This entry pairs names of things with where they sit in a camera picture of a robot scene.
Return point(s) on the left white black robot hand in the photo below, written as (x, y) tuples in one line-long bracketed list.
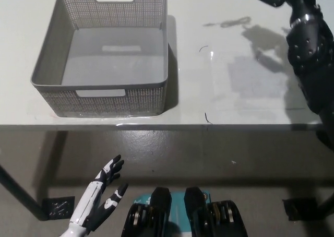
[(107, 174)]

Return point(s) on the black floor foot plate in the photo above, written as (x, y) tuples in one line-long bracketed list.
[(57, 207), (298, 208)]

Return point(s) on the black table leg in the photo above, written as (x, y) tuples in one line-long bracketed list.
[(21, 192)]

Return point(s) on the clear plastic sheet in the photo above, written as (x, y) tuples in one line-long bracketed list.
[(224, 90)]

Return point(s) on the grey perforated plastic basket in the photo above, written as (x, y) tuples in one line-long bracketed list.
[(112, 57)]

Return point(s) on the black rounded object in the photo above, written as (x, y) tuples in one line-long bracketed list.
[(326, 140)]

